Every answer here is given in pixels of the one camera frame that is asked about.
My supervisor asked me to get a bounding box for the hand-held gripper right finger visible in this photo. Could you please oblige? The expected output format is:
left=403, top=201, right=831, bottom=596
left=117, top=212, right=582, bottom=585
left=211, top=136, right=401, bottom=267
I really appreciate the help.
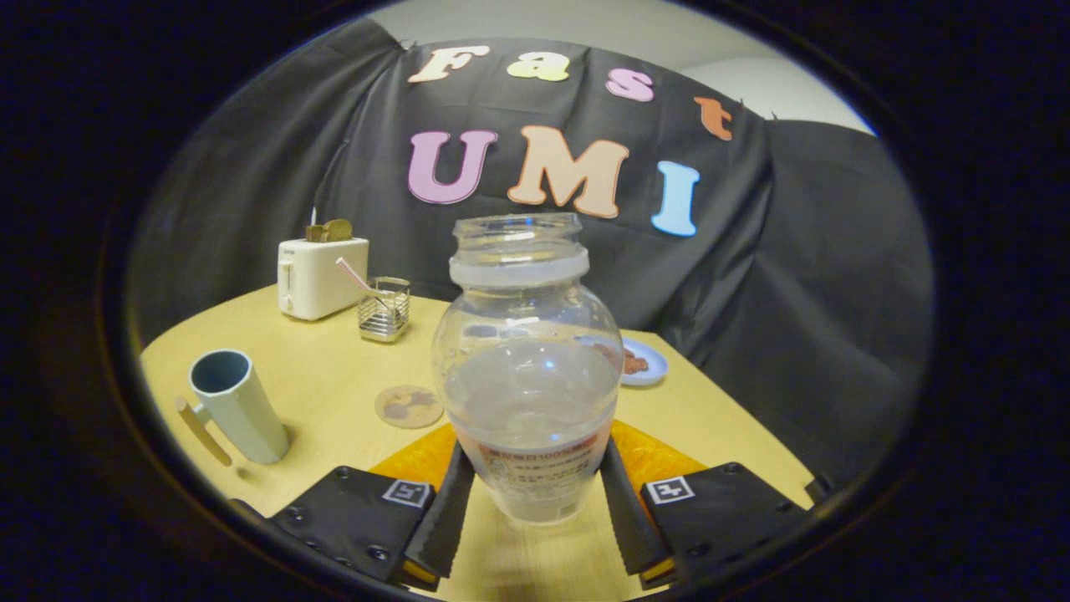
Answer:
left=598, top=418, right=816, bottom=590

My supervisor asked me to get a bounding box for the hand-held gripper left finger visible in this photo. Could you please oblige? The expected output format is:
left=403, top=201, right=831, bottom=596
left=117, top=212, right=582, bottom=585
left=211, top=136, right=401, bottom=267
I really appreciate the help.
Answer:
left=267, top=418, right=477, bottom=590

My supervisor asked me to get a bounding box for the round cork coaster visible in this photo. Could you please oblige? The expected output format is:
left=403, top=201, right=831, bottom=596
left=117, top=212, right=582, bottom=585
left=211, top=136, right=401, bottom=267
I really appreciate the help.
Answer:
left=374, top=384, right=445, bottom=430

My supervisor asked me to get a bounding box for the clear plastic juice bottle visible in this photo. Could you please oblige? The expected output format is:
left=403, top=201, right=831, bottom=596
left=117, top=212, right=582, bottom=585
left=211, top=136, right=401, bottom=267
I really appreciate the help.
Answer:
left=431, top=212, right=624, bottom=526

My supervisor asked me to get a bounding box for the pale green cup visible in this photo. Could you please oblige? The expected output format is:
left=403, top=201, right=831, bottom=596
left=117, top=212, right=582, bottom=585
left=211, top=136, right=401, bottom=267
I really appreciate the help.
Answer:
left=176, top=349, right=291, bottom=467

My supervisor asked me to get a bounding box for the blue plate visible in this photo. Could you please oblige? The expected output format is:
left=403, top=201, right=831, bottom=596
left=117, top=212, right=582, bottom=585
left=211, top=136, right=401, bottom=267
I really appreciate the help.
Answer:
left=619, top=338, right=669, bottom=387

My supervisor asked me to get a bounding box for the wooden table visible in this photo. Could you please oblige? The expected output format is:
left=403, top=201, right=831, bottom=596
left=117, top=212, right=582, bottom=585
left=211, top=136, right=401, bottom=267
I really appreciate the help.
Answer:
left=140, top=284, right=816, bottom=602

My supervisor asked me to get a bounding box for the clear glass straw holder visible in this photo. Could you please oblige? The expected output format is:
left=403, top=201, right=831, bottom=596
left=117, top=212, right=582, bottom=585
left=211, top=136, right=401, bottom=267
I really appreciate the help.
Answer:
left=359, top=277, right=411, bottom=344

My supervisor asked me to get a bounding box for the white toaster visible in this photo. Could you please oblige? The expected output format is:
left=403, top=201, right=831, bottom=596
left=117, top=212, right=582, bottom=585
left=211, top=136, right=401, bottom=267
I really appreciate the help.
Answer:
left=278, top=237, right=369, bottom=322

